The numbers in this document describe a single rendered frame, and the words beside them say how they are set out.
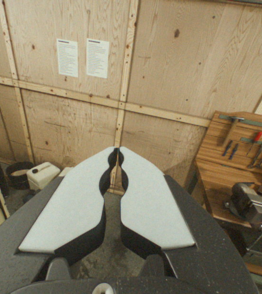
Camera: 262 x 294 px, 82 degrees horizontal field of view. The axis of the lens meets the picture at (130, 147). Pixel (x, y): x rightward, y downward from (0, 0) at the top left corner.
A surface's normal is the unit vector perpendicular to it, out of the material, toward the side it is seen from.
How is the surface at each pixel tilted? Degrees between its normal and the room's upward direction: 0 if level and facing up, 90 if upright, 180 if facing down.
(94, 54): 90
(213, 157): 90
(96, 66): 90
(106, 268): 0
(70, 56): 90
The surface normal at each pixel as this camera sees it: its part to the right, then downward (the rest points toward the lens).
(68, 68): -0.21, 0.45
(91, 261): 0.15, -0.86
